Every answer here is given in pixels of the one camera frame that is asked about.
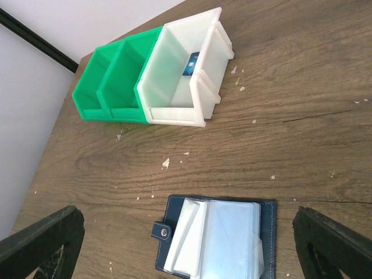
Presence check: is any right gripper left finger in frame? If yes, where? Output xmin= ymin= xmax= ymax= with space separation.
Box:
xmin=1 ymin=206 xmax=85 ymax=278

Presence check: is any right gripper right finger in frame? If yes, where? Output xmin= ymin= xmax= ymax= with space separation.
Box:
xmin=293 ymin=206 xmax=371 ymax=278

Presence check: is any navy blue card holder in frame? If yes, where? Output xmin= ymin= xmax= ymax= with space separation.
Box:
xmin=151 ymin=194 xmax=277 ymax=278

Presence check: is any blue card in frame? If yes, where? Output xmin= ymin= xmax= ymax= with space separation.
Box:
xmin=182 ymin=52 xmax=199 ymax=76

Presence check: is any green bin left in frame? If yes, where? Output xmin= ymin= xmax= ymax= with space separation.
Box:
xmin=72 ymin=41 xmax=121 ymax=121

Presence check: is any green bin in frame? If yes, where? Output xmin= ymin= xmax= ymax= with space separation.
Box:
xmin=72 ymin=41 xmax=121 ymax=121
xmin=97 ymin=26 xmax=163 ymax=124

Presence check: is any green bin middle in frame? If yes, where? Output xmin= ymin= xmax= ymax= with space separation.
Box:
xmin=97 ymin=26 xmax=163 ymax=124

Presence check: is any white bin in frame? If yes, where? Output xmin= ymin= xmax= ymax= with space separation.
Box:
xmin=137 ymin=7 xmax=234 ymax=127

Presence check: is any left black frame post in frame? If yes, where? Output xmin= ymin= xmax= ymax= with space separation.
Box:
xmin=1 ymin=9 xmax=78 ymax=73

